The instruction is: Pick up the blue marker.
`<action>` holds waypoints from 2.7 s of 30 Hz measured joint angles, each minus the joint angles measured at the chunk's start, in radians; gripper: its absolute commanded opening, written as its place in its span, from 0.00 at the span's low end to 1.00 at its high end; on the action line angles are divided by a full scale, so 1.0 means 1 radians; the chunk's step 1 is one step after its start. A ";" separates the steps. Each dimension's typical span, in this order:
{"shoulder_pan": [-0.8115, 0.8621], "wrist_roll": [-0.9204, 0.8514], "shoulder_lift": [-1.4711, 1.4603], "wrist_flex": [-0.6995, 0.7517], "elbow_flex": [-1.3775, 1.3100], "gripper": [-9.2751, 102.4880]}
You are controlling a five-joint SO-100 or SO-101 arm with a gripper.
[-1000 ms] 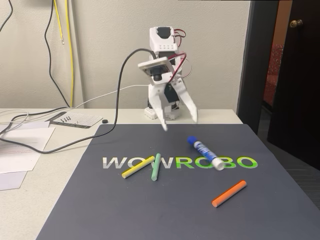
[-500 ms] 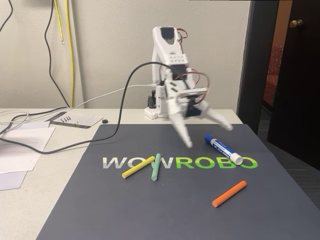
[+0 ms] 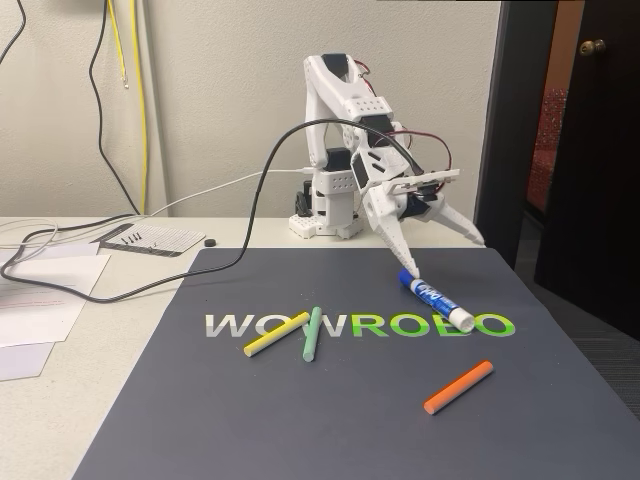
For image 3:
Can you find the blue dry erase marker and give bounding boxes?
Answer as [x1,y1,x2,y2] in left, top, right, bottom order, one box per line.
[398,268,475,332]

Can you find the green chalk stick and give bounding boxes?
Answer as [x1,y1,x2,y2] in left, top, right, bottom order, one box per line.
[301,305,322,364]

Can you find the dark wooden door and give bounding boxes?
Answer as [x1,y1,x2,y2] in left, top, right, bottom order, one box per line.
[533,0,640,344]

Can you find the yellow chalk stick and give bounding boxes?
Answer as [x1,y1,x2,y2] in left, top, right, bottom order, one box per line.
[242,311,310,358]

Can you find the orange chalk stick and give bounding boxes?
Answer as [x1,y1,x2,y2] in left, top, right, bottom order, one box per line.
[423,359,495,416]

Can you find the ruled screw card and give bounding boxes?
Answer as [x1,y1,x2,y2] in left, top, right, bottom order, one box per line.
[89,224,207,259]

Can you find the grey printed work mat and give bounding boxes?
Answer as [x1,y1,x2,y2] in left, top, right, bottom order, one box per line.
[72,247,640,480]

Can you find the white paper sheet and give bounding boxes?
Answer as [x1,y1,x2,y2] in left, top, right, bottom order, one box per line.
[0,253,112,301]
[0,342,56,383]

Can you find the paper sheet with red text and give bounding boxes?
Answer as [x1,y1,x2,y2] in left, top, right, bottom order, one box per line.
[0,282,96,349]

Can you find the white gripper camera board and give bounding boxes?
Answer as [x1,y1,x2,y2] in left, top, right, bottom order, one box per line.
[384,168,462,196]

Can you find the dark door frame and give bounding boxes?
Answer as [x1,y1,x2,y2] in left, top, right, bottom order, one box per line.
[472,0,560,274]

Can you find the thick black camera cable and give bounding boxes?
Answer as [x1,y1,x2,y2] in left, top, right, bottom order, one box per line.
[0,0,427,304]

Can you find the white power cable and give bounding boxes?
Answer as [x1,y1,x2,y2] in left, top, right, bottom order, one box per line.
[149,167,316,217]

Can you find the white wall cable raceway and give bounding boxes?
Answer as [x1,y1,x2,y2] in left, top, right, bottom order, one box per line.
[135,0,171,217]

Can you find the long yellow wire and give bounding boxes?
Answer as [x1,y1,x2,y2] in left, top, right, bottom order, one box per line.
[130,0,148,215]

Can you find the short yellow wire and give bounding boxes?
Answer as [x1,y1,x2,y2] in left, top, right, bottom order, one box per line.
[107,0,130,91]

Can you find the thin white cable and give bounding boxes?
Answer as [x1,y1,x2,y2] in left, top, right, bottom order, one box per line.
[0,219,62,264]

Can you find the thin black wall cable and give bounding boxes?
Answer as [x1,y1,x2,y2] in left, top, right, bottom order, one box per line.
[0,0,27,66]

